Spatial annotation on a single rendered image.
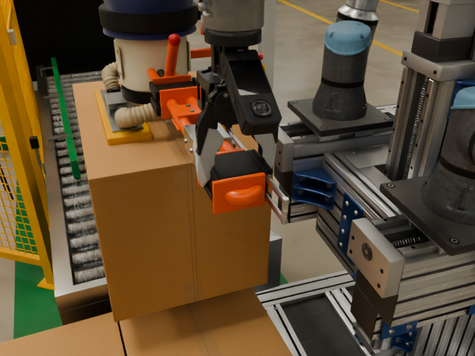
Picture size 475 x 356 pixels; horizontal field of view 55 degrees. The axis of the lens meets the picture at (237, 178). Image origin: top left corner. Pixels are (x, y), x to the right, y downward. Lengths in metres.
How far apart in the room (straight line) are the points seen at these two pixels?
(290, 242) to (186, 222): 1.48
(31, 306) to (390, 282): 1.74
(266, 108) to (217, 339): 0.87
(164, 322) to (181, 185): 0.49
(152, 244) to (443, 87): 0.72
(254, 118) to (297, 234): 2.04
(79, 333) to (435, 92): 1.07
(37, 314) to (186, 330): 1.07
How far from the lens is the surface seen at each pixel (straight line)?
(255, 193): 0.61
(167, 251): 1.08
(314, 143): 1.28
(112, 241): 1.03
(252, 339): 1.30
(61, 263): 1.53
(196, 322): 1.34
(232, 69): 0.56
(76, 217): 1.83
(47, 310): 2.27
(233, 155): 0.66
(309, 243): 2.49
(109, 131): 1.10
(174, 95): 0.91
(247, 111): 0.52
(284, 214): 0.59
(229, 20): 0.56
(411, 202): 0.96
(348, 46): 1.24
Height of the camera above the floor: 1.54
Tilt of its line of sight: 31 degrees down
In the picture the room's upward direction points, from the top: straight up
